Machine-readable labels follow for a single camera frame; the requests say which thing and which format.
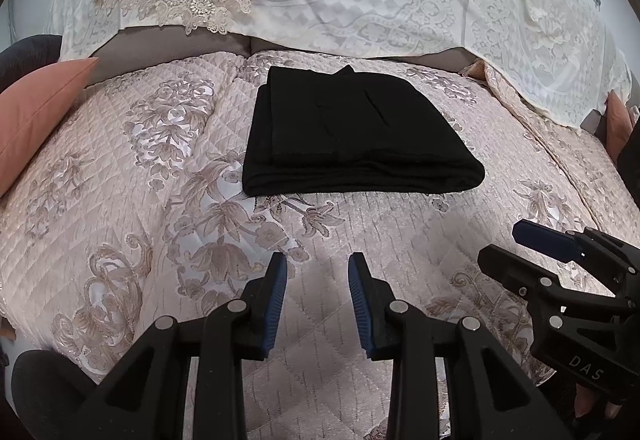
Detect dark cloth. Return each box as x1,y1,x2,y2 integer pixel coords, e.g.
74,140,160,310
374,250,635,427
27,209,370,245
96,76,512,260
616,107,640,191

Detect pink pillow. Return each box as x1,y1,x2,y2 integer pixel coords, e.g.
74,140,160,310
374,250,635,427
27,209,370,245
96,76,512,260
606,89,632,156
0,57,101,198

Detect pink quilted floral bedspread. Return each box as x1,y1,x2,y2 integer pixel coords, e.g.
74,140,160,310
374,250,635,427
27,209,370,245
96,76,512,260
0,47,631,440

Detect person's right hand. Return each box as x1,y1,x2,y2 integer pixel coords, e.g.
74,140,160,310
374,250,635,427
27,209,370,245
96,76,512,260
575,384,625,421

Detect dark grey cushion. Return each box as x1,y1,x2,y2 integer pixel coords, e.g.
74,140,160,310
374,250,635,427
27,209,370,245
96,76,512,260
0,34,63,93

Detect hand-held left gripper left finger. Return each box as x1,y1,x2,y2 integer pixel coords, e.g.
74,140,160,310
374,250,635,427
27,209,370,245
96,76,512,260
65,251,289,440

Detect black pants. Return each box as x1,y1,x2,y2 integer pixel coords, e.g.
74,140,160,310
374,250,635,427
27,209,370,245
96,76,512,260
242,64,487,197

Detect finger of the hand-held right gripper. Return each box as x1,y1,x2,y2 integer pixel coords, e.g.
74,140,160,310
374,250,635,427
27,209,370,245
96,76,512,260
477,245,633,356
512,219,640,298

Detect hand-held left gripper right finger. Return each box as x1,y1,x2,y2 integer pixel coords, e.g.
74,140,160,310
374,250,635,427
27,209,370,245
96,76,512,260
347,251,576,440

